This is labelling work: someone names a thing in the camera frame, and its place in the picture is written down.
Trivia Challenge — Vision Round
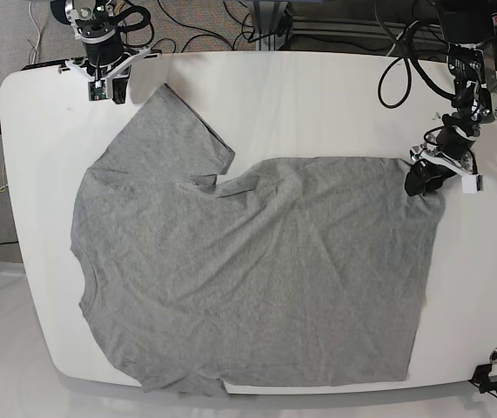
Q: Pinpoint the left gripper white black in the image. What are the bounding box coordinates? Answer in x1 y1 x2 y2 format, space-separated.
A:
405 125 477 197

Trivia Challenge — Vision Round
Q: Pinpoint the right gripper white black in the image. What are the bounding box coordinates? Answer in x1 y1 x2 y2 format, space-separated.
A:
58 41 160 105

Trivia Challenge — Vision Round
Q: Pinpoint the grey t-shirt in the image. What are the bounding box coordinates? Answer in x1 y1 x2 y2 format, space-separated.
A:
71 85 445 396

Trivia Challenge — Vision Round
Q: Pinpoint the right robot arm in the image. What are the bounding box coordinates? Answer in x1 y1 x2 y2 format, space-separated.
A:
61 1 155 105

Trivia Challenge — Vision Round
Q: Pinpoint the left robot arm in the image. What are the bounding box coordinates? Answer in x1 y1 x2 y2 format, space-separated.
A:
405 1 497 196

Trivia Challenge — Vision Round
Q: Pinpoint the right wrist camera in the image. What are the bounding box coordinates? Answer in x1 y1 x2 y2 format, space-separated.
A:
88 80 107 101

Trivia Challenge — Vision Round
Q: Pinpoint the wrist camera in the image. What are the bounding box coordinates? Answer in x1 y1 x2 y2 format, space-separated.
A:
88 80 107 101
461 174 483 194

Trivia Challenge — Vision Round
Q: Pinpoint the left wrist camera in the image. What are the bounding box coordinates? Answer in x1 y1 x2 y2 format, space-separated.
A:
461 174 483 194

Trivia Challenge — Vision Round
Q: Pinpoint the white cable on floor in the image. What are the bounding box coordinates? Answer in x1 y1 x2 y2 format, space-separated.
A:
26 0 44 64

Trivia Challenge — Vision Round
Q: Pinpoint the metal frame stand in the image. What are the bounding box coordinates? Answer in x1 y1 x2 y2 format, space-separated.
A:
245 1 292 51

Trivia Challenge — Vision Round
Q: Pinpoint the black clamp with cable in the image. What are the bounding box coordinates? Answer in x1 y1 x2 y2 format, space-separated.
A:
469 364 497 399

